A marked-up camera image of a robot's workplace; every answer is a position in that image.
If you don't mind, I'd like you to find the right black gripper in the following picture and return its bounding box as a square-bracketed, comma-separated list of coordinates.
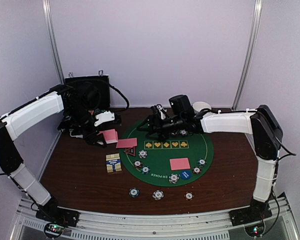
[137, 113, 186, 141]

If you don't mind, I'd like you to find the pink backed card deck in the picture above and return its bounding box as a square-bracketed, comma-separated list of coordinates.
[99, 129, 119, 144]

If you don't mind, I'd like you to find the red black triangular button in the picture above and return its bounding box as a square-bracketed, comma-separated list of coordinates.
[123, 147, 136, 157]

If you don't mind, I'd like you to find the green blue chip mat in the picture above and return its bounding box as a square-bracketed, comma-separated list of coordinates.
[197, 158, 206, 166]
[141, 166, 151, 175]

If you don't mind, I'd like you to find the blue chip stack mat bottom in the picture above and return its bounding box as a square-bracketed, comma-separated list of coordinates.
[168, 173, 180, 184]

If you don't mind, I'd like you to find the blue round blind button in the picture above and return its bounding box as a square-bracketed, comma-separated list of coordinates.
[179, 170, 192, 180]

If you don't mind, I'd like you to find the dark blue chip stack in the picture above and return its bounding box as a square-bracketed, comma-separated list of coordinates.
[128, 188, 140, 198]

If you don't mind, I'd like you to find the brown red chip stack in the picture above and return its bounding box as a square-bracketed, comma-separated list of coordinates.
[184, 192, 194, 201]

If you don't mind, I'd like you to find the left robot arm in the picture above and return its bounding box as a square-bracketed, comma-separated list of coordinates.
[0, 84, 115, 222]

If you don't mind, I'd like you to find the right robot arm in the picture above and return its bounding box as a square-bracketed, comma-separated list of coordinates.
[137, 94, 283, 221]

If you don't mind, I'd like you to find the gold card deck box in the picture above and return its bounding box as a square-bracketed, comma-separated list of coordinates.
[105, 153, 122, 173]

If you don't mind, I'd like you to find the round green poker mat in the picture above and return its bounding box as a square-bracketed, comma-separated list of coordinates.
[119, 121, 214, 187]

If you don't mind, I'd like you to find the black chip carrying case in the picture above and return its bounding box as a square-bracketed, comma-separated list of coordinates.
[57, 70, 111, 133]

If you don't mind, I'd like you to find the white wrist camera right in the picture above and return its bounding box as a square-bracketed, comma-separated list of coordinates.
[156, 104, 167, 120]

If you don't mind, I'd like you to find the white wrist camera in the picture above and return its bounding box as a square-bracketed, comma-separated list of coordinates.
[156, 104, 167, 120]
[94, 111, 115, 127]

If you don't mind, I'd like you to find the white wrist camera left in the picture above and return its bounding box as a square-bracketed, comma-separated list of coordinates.
[94, 111, 115, 127]

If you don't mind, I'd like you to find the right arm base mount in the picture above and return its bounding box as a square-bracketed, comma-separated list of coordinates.
[229, 206, 273, 227]

